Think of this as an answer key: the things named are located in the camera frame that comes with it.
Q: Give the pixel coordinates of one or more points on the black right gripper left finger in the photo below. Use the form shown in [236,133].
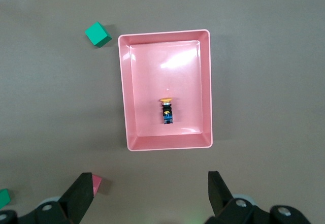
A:
[73,198]

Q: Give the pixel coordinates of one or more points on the green foam cube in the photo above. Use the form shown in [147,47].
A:
[3,198]
[97,34]

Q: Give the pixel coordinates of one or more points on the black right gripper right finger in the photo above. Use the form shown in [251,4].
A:
[221,198]

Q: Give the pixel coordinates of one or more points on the orange-capped push button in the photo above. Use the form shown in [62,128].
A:
[167,117]

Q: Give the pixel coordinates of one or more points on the red foam cube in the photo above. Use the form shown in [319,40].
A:
[96,184]

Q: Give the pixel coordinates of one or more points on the pink plastic tray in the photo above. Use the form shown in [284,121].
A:
[152,69]

